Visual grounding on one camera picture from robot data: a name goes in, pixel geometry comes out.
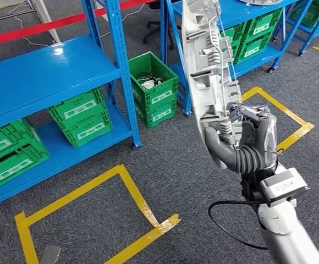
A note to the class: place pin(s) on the red barrier belt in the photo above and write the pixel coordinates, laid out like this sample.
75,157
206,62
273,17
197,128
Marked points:
38,28

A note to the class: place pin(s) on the silver plastic wheel cover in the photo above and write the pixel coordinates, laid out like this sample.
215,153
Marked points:
203,91

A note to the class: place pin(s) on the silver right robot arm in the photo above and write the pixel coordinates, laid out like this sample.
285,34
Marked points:
283,233

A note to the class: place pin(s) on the black office chair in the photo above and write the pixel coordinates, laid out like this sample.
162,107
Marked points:
153,3

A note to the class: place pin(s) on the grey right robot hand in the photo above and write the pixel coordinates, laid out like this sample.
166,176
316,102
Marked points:
261,138

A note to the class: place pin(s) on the open green plastic crate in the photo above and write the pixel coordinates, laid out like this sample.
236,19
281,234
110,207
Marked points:
162,96

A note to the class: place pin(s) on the white desk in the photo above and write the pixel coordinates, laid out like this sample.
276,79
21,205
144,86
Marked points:
46,22

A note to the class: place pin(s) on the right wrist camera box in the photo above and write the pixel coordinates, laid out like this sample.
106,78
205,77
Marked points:
283,186

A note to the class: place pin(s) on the blue metal shelf rack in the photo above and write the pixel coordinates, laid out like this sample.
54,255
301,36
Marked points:
304,32
247,11
38,73

